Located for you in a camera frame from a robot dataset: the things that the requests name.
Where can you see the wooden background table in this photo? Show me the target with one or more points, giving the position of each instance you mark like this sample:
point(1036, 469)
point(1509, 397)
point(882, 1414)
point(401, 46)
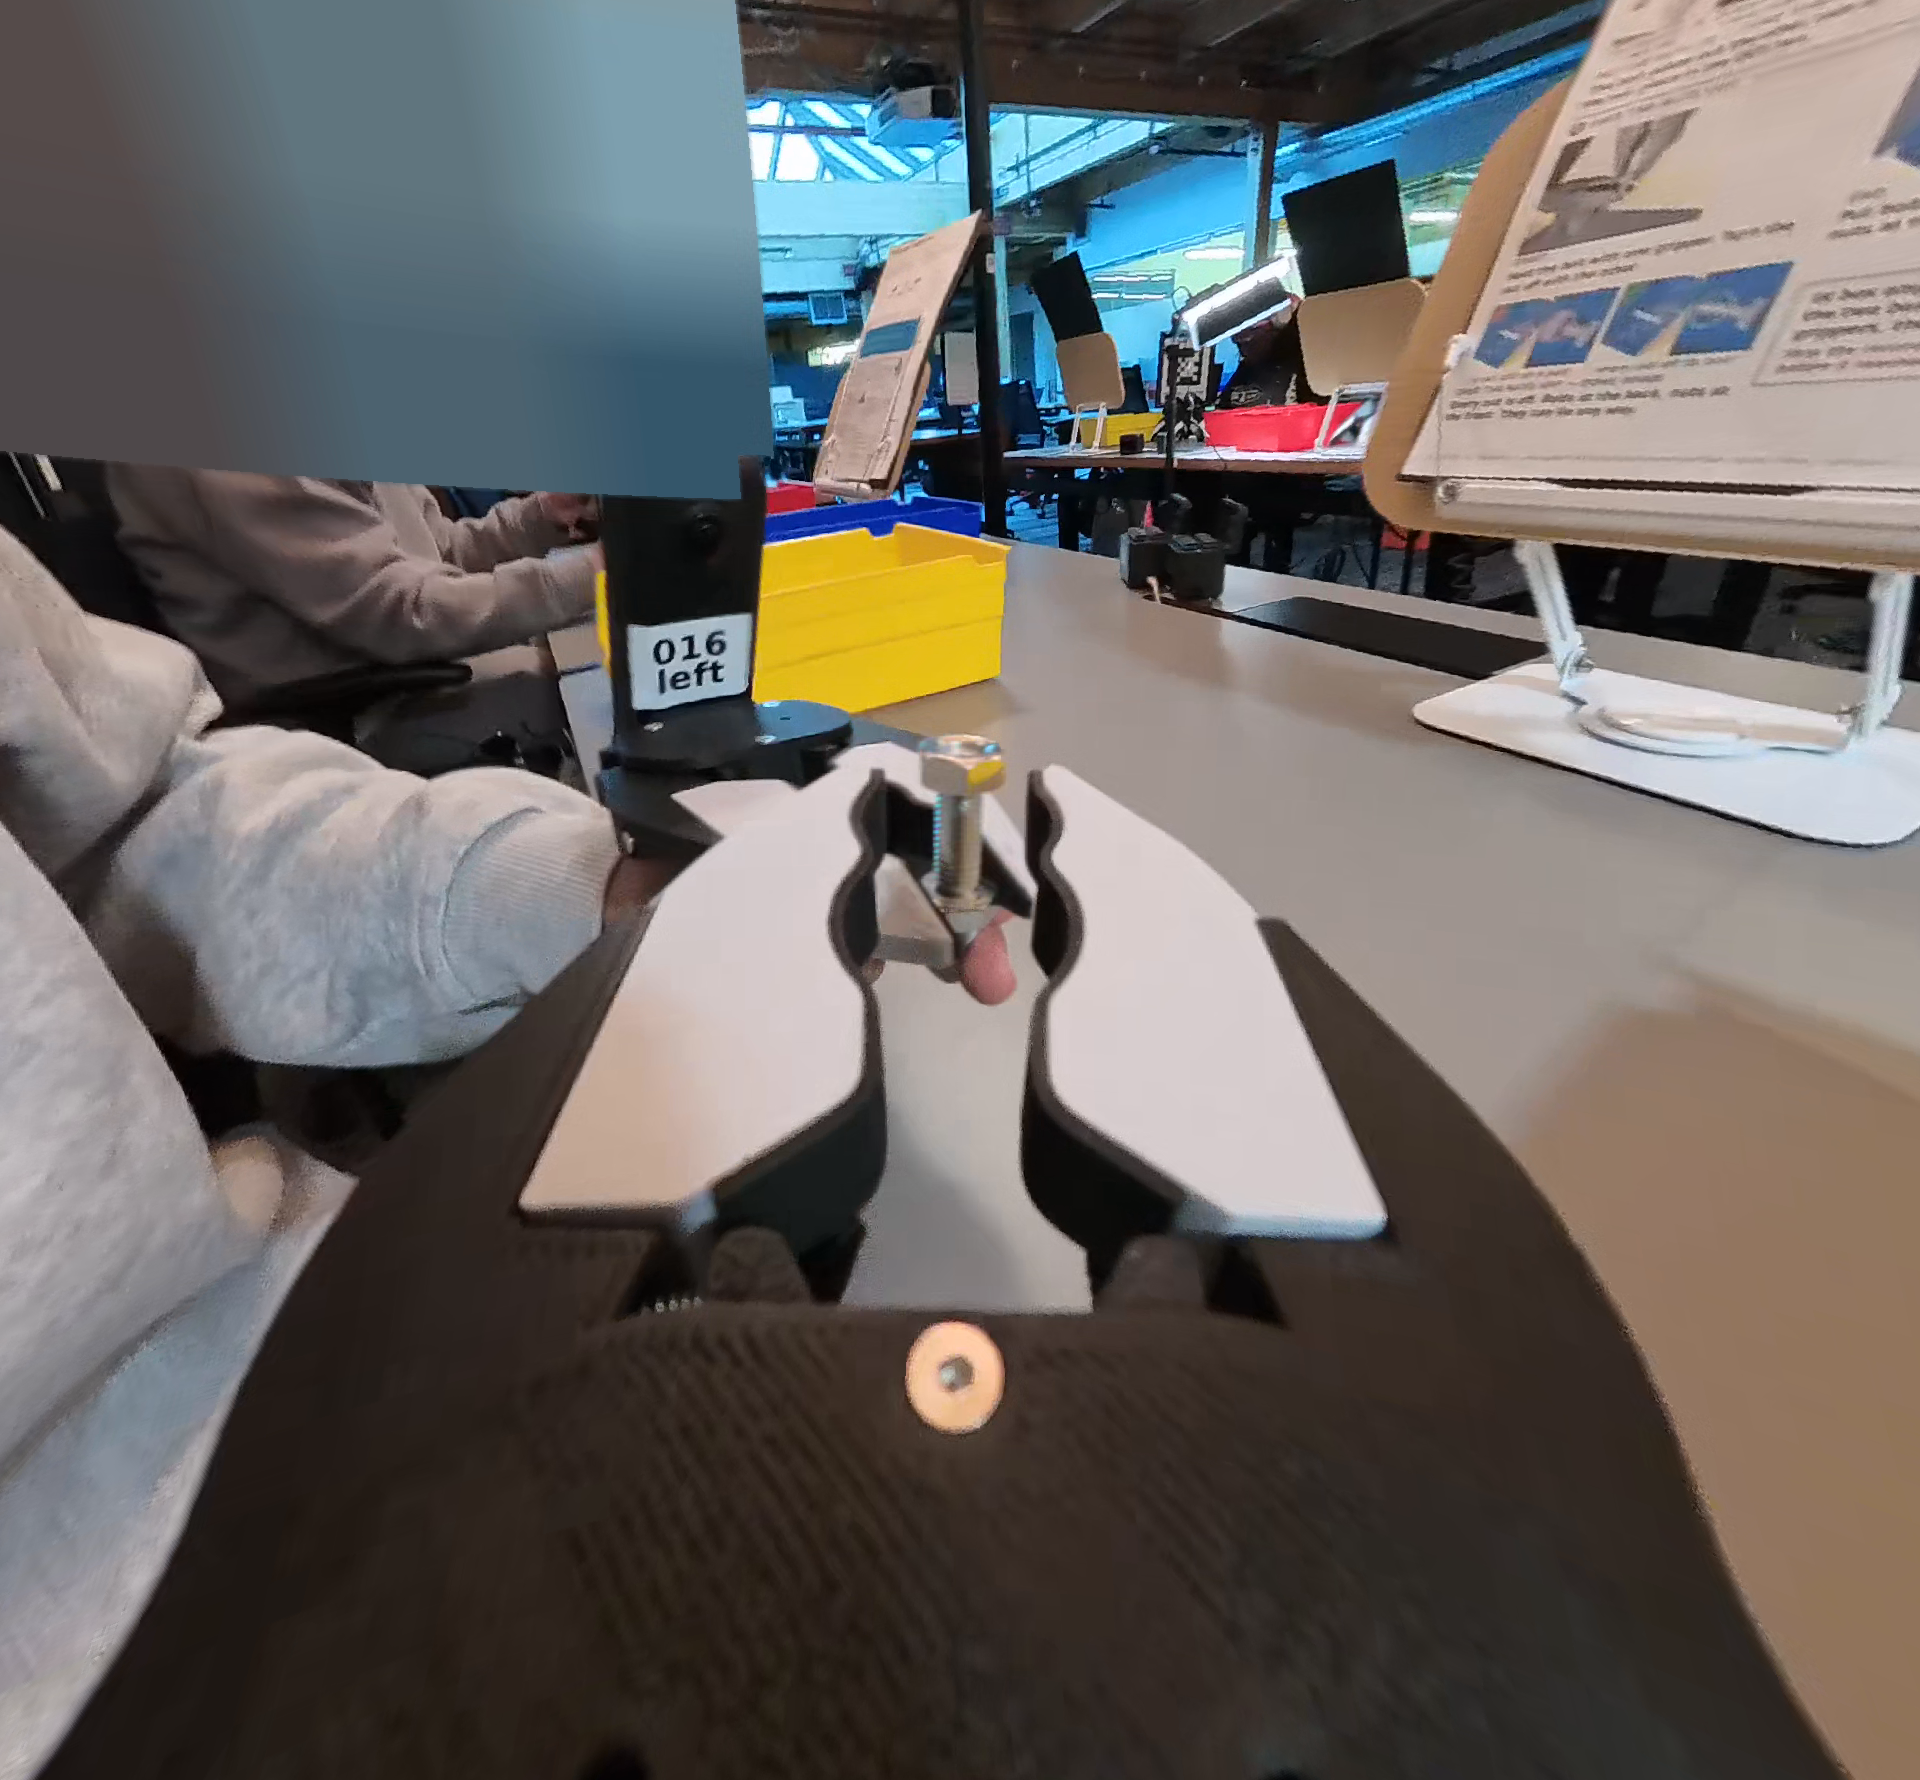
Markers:
point(1200, 457)

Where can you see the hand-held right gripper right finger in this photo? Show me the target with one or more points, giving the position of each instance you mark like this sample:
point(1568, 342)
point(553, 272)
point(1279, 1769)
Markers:
point(1200, 1045)

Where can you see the printed instruction sheet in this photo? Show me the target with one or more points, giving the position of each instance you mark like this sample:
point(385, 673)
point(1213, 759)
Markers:
point(1725, 160)

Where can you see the white document stand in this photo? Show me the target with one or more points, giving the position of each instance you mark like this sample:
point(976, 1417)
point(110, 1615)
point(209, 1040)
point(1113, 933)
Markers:
point(1500, 716)

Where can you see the large black board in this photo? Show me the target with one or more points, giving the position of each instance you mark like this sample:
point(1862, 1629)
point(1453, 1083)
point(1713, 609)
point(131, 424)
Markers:
point(1350, 228)

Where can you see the person's grey sweatshirt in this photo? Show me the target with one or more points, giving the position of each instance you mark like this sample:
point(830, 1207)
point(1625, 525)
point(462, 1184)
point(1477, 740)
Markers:
point(91, 1061)

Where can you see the black support pole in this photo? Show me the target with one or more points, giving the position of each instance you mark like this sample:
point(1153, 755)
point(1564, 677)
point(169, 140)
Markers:
point(975, 160)

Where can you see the black office chair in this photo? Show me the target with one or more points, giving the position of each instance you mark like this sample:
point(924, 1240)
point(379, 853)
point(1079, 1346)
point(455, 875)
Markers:
point(376, 681)

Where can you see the blue plastic bin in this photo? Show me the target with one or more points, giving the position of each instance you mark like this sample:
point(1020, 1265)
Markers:
point(885, 515)

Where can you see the black desk pad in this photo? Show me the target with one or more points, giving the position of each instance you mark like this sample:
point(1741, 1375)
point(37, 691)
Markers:
point(1380, 633)

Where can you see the white light bar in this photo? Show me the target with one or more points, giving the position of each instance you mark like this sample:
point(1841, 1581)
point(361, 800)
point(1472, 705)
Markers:
point(1238, 297)

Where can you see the yellow plastic bin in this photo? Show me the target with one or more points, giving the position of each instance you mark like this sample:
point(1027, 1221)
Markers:
point(1125, 432)
point(885, 626)

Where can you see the tall cardboard document board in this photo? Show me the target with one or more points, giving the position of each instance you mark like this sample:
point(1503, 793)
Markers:
point(901, 370)

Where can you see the steel bolt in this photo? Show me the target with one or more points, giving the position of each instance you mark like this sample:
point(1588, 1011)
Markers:
point(961, 843)

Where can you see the person's left hand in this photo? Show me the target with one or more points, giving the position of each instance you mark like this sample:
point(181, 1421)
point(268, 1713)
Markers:
point(993, 966)

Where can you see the small cardboard board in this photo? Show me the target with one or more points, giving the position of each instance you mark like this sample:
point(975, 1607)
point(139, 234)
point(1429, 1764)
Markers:
point(1091, 376)

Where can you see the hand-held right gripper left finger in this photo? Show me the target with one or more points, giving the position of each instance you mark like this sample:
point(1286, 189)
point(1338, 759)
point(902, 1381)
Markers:
point(720, 1029)

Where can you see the grey desk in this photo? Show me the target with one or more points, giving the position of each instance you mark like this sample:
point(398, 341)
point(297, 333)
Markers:
point(1275, 789)

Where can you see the person's left forearm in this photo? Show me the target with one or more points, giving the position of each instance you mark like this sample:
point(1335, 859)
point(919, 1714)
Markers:
point(389, 895)

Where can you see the wide cardboard board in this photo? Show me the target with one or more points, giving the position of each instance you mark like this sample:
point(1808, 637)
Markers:
point(1359, 341)

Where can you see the red plastic bin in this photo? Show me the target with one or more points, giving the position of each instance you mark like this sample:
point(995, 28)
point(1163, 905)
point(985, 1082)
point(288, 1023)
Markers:
point(787, 497)
point(1267, 428)

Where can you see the small black board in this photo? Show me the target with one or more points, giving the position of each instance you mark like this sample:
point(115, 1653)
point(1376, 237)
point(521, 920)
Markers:
point(1064, 297)

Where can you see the black white marker tag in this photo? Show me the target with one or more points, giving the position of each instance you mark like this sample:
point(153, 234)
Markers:
point(1185, 378)

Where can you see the ceiling projector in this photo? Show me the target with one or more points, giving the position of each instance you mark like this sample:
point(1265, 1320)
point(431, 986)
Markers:
point(910, 111)

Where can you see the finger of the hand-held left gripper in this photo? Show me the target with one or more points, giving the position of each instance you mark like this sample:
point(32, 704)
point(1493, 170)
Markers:
point(803, 782)
point(904, 917)

